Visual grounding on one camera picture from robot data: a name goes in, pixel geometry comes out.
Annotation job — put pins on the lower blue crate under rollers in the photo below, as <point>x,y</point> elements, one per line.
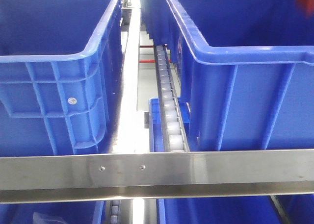
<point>155,131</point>

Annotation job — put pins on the white roller conveyor track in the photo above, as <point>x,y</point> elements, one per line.
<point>172,127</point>

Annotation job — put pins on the upper middle blue crate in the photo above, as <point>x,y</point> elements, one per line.
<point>247,72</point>

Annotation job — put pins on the upper left blue crate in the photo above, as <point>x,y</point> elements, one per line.
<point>60,67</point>

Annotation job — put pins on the stainless steel shelf rail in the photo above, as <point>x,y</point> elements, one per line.
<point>156,175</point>

